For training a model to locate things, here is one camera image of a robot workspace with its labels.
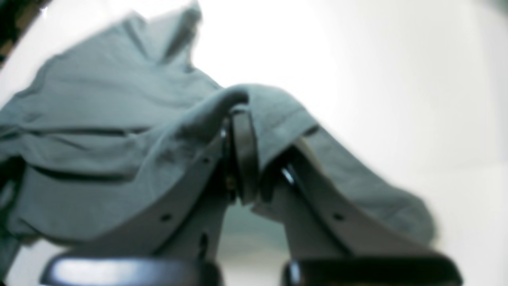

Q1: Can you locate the grey t-shirt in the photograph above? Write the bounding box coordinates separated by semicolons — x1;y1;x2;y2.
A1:
1;2;436;280

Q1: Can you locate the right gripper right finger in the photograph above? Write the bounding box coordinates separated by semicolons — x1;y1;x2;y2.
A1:
259;139;463;286

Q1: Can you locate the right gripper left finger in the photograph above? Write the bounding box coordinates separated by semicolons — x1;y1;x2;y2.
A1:
40;104;259;286

